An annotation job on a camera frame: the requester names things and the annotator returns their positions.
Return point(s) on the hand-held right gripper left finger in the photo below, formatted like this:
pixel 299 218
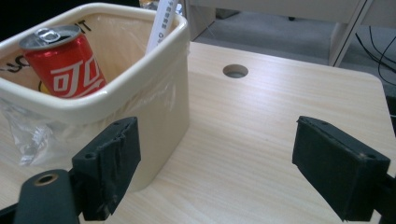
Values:
pixel 109 168

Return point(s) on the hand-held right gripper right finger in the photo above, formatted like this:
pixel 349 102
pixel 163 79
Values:
pixel 336 174

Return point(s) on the cream square bin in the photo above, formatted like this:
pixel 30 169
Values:
pixel 155 102

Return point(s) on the red soda can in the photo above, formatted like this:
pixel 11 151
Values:
pixel 68 68

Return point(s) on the white stick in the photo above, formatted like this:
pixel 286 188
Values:
pixel 162 28

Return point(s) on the white desk frame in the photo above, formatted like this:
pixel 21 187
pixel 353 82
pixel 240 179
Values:
pixel 345 37

